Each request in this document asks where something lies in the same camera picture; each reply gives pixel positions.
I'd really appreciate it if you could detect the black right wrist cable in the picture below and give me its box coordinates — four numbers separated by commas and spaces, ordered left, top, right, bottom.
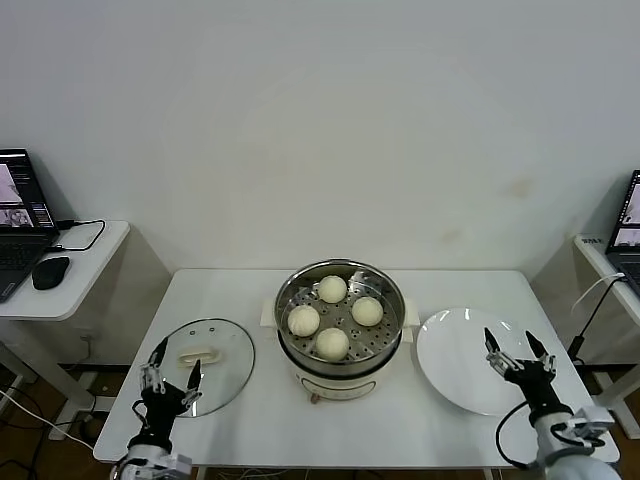
494, 402, 539, 471

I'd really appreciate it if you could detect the white side table rounded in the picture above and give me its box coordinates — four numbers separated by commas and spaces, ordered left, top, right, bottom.
0, 218, 174, 441

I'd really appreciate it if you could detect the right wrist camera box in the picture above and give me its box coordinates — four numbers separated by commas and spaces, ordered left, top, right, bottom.
567, 407, 616, 444

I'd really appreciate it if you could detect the black computer mouse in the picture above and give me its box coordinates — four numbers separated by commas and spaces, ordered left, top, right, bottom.
31, 254, 72, 291

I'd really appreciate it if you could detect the white round plate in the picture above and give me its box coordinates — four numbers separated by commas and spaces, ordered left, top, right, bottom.
415, 307, 542, 417

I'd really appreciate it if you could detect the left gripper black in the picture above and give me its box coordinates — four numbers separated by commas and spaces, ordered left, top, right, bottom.
132, 337, 204, 447

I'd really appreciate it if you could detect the steel perforated steamer basket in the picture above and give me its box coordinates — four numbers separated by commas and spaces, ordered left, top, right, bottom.
274, 258, 406, 374

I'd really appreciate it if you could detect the white steamed baozi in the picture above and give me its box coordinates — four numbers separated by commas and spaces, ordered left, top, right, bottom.
351, 295, 385, 326
315, 327, 350, 362
287, 305, 321, 337
317, 275, 348, 304

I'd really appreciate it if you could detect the white floor cable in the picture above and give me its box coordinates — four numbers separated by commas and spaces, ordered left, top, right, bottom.
0, 387, 96, 449

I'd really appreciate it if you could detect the glass lid cream handle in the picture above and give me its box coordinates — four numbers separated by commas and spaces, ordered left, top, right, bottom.
143, 317, 257, 419

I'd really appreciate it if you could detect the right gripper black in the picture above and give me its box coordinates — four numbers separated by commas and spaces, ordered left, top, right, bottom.
482, 327, 573, 420

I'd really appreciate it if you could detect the cream electric cooker base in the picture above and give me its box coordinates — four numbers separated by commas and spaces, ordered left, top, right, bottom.
259, 294, 420, 404

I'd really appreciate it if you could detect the black laptop charger cable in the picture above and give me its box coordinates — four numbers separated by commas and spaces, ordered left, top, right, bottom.
52, 217, 107, 251

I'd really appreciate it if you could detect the black laptop wide screen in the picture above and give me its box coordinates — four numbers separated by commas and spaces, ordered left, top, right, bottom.
0, 147, 61, 305

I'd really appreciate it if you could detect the black laptop narrow view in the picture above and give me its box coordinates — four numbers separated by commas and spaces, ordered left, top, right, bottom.
604, 168, 640, 296

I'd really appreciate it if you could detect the black cable with adapter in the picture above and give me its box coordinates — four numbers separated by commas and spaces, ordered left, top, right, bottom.
567, 277, 629, 366

